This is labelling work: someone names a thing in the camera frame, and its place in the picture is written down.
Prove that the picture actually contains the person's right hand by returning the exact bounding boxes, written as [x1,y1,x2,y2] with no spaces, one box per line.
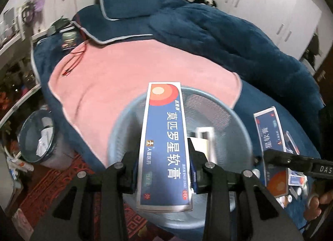
[303,186,333,228]

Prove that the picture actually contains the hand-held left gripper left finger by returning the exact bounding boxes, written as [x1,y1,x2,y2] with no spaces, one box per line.
[31,152,139,241]

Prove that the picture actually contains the blue ointment box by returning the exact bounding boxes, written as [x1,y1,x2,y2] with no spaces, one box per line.
[137,82,193,213]
[253,106,290,197]

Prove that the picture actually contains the brown door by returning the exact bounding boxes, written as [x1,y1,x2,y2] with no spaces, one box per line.
[313,48,331,85]

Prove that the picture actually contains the grey trash bin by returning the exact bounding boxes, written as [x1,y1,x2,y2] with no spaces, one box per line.
[19,109,76,171]

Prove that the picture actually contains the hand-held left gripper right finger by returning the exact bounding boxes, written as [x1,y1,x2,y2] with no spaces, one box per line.
[187,138,305,241]

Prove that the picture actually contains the dark blue fleece blanket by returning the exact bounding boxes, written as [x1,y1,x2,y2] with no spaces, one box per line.
[31,4,326,231]

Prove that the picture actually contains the pink towel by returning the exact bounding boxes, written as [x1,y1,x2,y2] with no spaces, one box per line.
[48,40,242,169]

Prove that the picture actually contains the light blue plastic basket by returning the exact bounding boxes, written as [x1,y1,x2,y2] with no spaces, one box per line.
[107,87,254,230]

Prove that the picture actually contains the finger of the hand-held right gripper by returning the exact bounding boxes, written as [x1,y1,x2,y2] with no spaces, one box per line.
[253,149,315,177]

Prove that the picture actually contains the dark bundle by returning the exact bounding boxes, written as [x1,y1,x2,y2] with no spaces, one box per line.
[48,16,74,36]

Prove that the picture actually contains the dark hanging clothes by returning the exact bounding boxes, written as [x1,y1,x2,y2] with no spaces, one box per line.
[302,32,321,70]

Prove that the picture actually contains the dark blue flat pillow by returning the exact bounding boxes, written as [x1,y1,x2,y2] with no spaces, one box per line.
[73,5,157,46]

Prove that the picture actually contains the white wardrobe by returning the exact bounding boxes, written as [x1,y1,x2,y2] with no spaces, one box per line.
[208,0,323,59]

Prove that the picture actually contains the small blue white box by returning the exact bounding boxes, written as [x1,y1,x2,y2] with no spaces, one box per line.
[284,130,300,153]
[288,173,307,187]

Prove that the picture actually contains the white wall shelf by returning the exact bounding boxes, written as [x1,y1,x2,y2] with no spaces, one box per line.
[0,7,43,129]

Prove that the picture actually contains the dark electronic device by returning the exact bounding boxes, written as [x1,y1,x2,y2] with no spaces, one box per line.
[61,31,79,51]

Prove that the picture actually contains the cluster of white caps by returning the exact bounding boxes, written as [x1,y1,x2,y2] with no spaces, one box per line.
[276,185,310,209]

